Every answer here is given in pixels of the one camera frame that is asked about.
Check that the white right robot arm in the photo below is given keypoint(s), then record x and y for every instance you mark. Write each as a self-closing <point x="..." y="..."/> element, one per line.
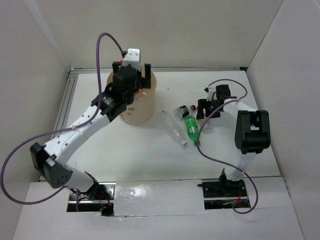
<point x="252" y="130"/>

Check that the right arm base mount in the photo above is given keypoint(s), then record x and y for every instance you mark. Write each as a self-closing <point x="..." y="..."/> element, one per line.
<point x="217" y="198"/>

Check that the long clear bottle white cap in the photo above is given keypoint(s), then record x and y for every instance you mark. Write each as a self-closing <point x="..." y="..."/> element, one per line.
<point x="173" y="129"/>

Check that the small bottle black label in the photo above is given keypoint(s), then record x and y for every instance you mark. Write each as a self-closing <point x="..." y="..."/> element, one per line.
<point x="181" y="112"/>

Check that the green plastic bottle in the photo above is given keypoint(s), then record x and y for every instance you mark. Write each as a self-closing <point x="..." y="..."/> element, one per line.
<point x="192" y="128"/>

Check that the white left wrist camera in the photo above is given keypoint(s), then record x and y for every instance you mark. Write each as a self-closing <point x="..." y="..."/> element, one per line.
<point x="132" y="58"/>

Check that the small clear bottle red label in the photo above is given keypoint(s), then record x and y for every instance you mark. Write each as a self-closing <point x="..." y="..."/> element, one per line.
<point x="208" y="128"/>

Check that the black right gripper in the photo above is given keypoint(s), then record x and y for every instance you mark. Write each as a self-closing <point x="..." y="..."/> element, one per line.
<point x="203" y="103"/>

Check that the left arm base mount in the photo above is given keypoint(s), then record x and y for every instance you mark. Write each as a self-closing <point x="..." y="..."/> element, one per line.
<point x="102" y="203"/>

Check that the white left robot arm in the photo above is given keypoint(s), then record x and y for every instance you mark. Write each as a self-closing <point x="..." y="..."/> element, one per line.
<point x="51" y="158"/>

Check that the aluminium frame rail left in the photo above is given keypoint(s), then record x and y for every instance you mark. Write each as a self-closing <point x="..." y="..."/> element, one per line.
<point x="66" y="102"/>

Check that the tan paper bucket bin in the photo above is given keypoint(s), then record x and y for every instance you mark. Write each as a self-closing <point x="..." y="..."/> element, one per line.
<point x="142" y="108"/>

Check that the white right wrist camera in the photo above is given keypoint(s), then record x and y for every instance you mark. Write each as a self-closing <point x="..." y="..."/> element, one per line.
<point x="210" y="91"/>

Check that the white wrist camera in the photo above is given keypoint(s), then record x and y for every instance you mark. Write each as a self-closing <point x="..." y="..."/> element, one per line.
<point x="210" y="91"/>
<point x="132" y="58"/>

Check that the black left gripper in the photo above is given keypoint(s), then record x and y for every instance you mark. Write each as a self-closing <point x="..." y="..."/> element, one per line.
<point x="146" y="80"/>

